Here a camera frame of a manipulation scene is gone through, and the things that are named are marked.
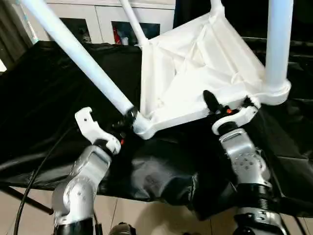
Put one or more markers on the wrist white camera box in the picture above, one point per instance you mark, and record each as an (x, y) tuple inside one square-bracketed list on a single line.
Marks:
[(93, 127), (234, 122)]

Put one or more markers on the white plastic table top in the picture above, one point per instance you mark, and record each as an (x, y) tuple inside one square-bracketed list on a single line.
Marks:
[(205, 63)]

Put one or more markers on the light blue plastic item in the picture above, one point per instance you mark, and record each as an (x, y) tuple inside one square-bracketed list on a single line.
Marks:
[(30, 24)]

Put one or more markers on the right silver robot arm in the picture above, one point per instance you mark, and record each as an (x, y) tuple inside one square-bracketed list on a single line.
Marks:
[(244, 166)]

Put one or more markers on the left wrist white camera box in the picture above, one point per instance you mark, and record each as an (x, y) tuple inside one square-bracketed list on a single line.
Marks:
[(93, 127)]

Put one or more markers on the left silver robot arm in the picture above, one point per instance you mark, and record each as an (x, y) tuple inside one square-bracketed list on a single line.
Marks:
[(80, 186)]

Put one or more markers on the black metal table frame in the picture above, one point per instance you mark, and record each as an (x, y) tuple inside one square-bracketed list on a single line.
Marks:
[(27, 200)]

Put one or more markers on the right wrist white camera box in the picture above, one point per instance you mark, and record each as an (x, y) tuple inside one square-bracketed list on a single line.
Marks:
[(234, 122)]

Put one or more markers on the grey curtain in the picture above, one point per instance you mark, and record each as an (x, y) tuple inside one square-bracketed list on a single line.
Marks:
[(12, 29)]

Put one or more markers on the black plastic mat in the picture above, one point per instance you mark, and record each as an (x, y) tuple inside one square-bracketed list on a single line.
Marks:
[(39, 107)]

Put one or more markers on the white glass-door cabinet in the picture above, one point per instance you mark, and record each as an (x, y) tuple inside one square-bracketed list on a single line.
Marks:
[(98, 14)]

